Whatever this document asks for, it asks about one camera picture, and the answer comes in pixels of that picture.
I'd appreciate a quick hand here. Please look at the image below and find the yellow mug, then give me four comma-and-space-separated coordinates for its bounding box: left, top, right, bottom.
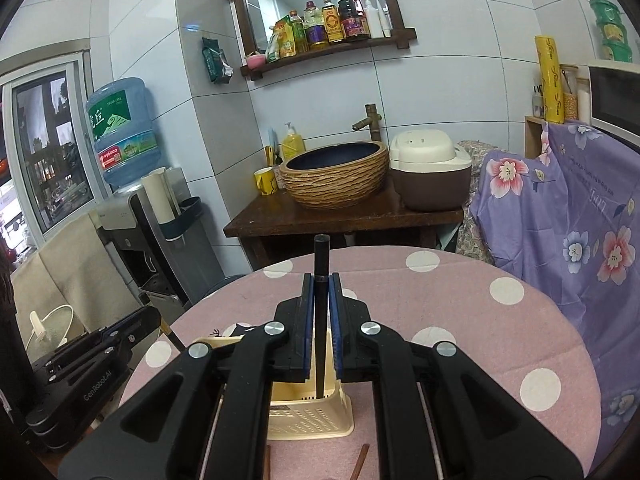
253, 166, 279, 196

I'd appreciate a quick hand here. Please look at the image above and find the yellow green refill pouch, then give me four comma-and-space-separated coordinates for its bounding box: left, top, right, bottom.
273, 15, 296, 60

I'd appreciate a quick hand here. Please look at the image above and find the aluminium framed window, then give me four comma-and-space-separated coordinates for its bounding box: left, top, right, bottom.
0, 50, 94, 252

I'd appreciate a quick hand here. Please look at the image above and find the green glass bottle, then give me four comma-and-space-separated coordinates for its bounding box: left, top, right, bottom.
289, 9, 309, 55

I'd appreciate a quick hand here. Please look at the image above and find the green instant noodle bowl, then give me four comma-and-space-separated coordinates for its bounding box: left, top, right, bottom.
594, 19, 629, 44
599, 39, 632, 64
589, 0, 622, 24

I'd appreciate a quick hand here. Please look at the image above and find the dark teal holder bin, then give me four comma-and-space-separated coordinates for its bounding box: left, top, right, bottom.
155, 196, 204, 242

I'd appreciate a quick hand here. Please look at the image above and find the grey water dispenser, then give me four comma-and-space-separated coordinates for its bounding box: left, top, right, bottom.
96, 167, 226, 312

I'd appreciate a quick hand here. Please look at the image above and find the purple floral cloth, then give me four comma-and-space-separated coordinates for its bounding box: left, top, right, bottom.
470, 121, 640, 467

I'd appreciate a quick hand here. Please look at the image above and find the dark soy sauce bottle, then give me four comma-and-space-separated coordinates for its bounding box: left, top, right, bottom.
336, 0, 372, 43

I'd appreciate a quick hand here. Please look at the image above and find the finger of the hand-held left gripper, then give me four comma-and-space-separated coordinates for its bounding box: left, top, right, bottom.
31, 327, 124, 387
65, 306, 163, 413

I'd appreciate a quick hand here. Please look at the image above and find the pink polka dot tablecloth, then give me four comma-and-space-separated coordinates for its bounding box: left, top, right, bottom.
120, 249, 602, 480

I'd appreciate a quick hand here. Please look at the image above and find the white canister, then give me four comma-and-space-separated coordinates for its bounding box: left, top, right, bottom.
575, 78, 592, 124

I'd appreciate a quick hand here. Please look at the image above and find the white rolled sheet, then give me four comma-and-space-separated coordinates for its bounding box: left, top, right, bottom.
140, 166, 182, 222

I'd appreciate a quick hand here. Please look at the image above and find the white microwave oven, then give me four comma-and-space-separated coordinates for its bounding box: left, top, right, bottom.
585, 59, 640, 139

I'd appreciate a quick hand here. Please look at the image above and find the grey paisley cloth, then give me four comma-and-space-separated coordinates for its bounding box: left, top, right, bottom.
454, 139, 502, 267

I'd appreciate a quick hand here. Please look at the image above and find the white and brown rice cooker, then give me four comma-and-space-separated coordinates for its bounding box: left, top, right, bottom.
388, 130, 474, 212

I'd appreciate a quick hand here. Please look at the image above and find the yellow soap pump bottle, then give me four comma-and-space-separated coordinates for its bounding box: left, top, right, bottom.
280, 121, 306, 161

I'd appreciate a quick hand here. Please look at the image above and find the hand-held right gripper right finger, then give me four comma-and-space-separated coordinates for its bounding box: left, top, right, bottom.
327, 272, 586, 480

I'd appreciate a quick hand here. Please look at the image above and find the blue water jug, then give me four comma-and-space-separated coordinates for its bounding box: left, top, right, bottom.
84, 77, 168, 189

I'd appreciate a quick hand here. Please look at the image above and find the wooden framed mirror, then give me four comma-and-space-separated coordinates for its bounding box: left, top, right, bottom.
224, 0, 418, 82

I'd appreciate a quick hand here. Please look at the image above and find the yellow cling film box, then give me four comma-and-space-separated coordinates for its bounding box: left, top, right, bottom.
534, 34, 566, 124

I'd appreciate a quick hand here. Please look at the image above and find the beige perforated utensil holder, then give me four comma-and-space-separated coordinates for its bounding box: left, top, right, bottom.
192, 329, 356, 444

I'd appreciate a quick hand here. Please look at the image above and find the white plastic bottle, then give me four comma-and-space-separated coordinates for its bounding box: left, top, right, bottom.
363, 0, 384, 40

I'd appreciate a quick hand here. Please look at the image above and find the light wooden shelf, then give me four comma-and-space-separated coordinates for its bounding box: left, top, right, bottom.
523, 114, 551, 162

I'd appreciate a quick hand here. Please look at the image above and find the woven pattern wash basin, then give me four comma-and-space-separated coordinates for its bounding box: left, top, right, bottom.
278, 140, 390, 210

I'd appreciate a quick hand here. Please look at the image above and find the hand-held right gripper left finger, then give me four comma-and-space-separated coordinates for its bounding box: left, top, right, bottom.
57, 272, 316, 480

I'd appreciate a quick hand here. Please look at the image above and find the dark wooden washstand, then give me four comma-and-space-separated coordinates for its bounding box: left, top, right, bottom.
223, 186, 465, 272

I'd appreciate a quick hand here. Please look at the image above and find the cooking oil bottle purple label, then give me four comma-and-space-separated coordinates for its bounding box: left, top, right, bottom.
302, 1, 329, 51

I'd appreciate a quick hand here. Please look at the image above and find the yellow label sauce bottle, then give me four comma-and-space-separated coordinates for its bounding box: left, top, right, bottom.
321, 0, 346, 45

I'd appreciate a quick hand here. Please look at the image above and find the black chopstick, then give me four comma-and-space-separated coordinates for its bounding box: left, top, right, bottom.
313, 234, 331, 402

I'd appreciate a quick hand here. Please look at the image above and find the bamboo style bronze faucet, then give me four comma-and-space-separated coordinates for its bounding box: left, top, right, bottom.
351, 103, 384, 144

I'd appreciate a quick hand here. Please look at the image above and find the white pot lid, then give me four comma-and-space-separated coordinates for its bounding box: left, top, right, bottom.
24, 304, 76, 357

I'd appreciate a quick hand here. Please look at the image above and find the glass jar wooden lid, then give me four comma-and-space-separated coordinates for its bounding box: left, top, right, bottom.
559, 64, 579, 122

